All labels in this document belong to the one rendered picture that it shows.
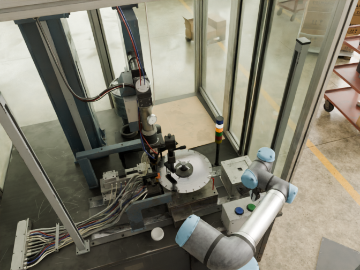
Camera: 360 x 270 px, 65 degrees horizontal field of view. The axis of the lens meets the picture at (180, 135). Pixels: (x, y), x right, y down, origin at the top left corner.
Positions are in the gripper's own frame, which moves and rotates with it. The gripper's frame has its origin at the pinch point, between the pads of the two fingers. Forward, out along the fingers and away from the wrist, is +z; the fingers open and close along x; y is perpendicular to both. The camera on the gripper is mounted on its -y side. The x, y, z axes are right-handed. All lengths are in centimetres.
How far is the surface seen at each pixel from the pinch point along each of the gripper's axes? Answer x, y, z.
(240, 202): 4.6, -3.6, 7.5
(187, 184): 21.2, -28.6, 2.2
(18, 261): 12, -123, 17
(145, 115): 30, -45, -45
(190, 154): 42.9, -19.6, 2.3
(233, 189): 17.6, -1.4, 13.7
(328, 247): -3, 78, 95
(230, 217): -1.9, -12.3, 7.5
